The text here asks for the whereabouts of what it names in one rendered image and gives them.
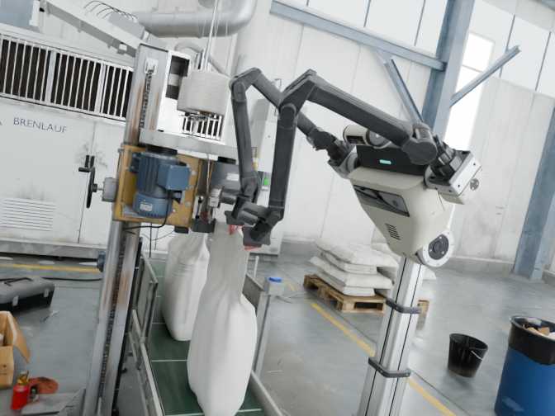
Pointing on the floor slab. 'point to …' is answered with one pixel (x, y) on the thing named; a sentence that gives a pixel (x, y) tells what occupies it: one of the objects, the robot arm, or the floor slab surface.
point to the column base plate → (65, 402)
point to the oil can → (21, 392)
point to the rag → (43, 385)
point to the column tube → (120, 243)
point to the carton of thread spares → (8, 325)
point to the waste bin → (528, 371)
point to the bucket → (465, 354)
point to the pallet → (345, 303)
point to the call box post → (263, 334)
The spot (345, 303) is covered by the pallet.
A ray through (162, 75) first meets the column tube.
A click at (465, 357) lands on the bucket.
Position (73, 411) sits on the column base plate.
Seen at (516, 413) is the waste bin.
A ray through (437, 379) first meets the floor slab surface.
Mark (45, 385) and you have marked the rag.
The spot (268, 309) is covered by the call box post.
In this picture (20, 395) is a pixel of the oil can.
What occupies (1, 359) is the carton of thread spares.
